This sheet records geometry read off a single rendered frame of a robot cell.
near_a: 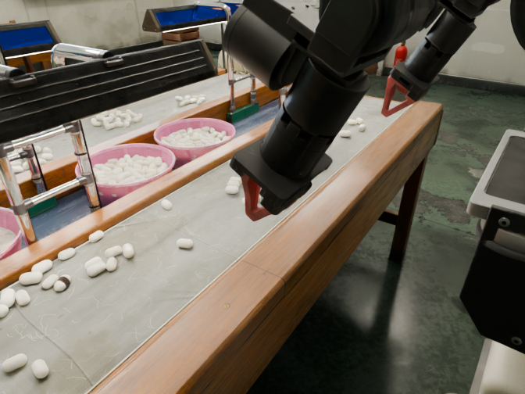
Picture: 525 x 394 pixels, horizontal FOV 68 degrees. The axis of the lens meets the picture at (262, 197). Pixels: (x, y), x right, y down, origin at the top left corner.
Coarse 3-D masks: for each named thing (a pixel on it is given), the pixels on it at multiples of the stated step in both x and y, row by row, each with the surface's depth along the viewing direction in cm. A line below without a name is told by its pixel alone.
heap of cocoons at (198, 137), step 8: (208, 128) 140; (168, 136) 133; (176, 136) 132; (184, 136) 133; (192, 136) 132; (200, 136) 133; (208, 136) 133; (216, 136) 136; (224, 136) 132; (168, 144) 127; (176, 144) 127; (184, 144) 128; (192, 144) 127; (200, 144) 126; (208, 144) 127
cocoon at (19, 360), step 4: (12, 356) 57; (16, 356) 57; (20, 356) 57; (24, 356) 57; (8, 360) 56; (12, 360) 56; (16, 360) 56; (20, 360) 56; (24, 360) 57; (4, 364) 56; (8, 364) 56; (12, 364) 56; (16, 364) 56; (20, 364) 56; (4, 368) 56; (8, 368) 56; (12, 368) 56; (16, 368) 57
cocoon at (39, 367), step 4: (36, 360) 56; (40, 360) 56; (44, 360) 57; (32, 364) 56; (36, 364) 56; (40, 364) 56; (44, 364) 56; (32, 368) 56; (36, 368) 55; (40, 368) 55; (44, 368) 55; (36, 372) 55; (40, 372) 55; (44, 372) 55; (36, 376) 55; (40, 376) 55; (44, 376) 55
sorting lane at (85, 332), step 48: (336, 144) 128; (192, 192) 101; (240, 192) 101; (144, 240) 83; (192, 240) 83; (240, 240) 83; (96, 288) 71; (144, 288) 71; (192, 288) 71; (0, 336) 62; (48, 336) 62; (96, 336) 62; (144, 336) 62; (0, 384) 55; (48, 384) 55; (96, 384) 55
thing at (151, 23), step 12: (156, 12) 135; (168, 12) 139; (180, 12) 144; (192, 12) 148; (204, 12) 153; (216, 12) 158; (144, 24) 137; (156, 24) 134; (168, 24) 138; (180, 24) 142; (192, 24) 147; (204, 24) 152
